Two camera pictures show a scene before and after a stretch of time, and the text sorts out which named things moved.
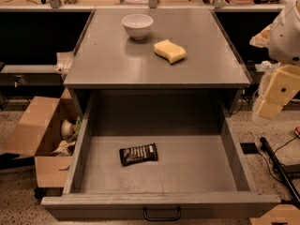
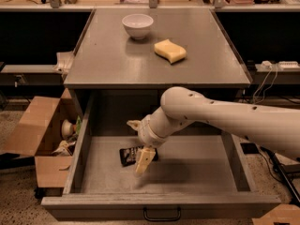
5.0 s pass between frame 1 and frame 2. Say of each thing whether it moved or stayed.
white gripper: moved
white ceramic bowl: stayed
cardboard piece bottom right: stayed
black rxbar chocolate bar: stayed
